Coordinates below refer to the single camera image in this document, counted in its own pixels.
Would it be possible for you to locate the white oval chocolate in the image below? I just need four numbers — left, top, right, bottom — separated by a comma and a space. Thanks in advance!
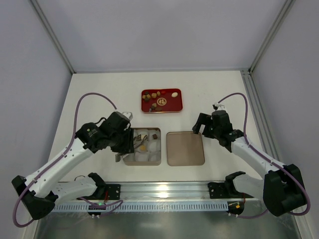
171, 92, 178, 98

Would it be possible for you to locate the gold tin box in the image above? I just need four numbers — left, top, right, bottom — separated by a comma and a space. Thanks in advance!
123, 127, 161, 166

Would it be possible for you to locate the aluminium frame post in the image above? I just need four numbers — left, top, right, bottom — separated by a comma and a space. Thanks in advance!
248, 0, 296, 74
28, 0, 76, 74

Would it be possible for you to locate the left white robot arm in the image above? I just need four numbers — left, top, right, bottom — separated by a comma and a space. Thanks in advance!
11, 111, 134, 220

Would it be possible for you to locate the aluminium frame post left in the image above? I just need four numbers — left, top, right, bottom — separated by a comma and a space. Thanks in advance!
28, 0, 76, 74

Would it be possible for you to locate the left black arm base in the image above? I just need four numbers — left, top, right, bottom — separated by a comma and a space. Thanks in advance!
83, 173, 121, 201

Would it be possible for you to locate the red rectangular tray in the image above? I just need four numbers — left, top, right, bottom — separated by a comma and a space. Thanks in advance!
141, 88, 183, 114

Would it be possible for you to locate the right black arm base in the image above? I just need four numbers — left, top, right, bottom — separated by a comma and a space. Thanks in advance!
207, 171, 245, 199

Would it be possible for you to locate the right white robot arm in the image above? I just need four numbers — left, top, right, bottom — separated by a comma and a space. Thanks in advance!
192, 110, 310, 217

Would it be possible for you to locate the gold tin lid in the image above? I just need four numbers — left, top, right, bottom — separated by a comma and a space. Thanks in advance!
166, 131, 205, 166

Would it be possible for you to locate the aluminium frame post right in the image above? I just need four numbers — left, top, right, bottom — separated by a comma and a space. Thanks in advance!
248, 0, 296, 74

